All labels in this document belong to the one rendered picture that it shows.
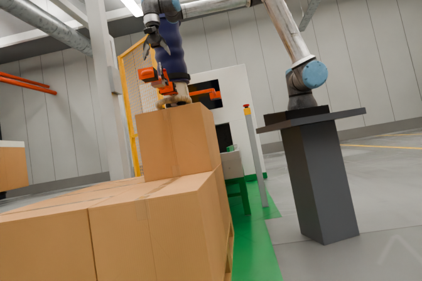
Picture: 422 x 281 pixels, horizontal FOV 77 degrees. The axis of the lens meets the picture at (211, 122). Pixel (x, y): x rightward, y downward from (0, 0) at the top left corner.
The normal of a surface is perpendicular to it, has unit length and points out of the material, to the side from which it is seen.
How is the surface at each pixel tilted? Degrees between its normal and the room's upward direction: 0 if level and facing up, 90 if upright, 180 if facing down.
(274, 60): 90
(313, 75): 99
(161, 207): 90
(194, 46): 90
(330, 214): 90
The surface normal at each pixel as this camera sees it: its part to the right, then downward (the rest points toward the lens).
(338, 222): 0.22, -0.12
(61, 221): -0.11, -0.07
